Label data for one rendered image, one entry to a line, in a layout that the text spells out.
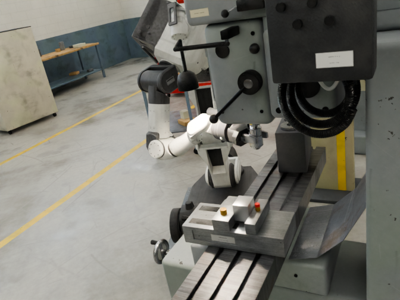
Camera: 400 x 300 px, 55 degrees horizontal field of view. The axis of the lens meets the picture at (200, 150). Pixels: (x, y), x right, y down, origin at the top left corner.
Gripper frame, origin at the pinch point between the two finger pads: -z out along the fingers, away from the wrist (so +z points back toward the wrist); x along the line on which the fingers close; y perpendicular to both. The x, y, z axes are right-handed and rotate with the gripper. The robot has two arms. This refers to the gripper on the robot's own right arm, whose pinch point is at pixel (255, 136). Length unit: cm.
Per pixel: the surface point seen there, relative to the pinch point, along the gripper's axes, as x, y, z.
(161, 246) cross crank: -20, 57, 48
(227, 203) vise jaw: -16.9, 18.4, 0.3
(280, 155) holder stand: 26.2, 21.4, 12.2
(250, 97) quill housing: -7.7, -17.0, -7.2
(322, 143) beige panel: 153, 81, 78
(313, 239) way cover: 1.6, 35.0, -20.4
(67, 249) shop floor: -28, 126, 194
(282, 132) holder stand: 27.4, 11.0, 11.2
